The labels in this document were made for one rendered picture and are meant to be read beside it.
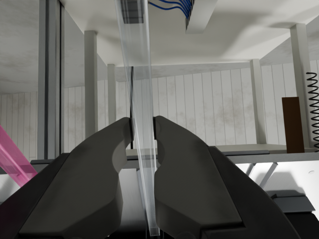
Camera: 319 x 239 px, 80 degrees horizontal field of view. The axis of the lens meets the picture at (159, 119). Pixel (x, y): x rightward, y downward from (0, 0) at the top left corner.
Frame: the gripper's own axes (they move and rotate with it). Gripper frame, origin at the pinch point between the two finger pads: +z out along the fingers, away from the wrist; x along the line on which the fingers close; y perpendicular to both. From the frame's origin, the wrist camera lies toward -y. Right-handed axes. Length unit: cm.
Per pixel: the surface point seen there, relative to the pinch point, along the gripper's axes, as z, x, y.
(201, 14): 40.1, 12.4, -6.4
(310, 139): 34, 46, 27
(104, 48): 63, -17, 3
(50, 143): 23.5, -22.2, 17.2
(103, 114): 267, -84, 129
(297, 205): 3.2, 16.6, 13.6
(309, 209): 2.6, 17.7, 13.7
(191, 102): 262, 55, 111
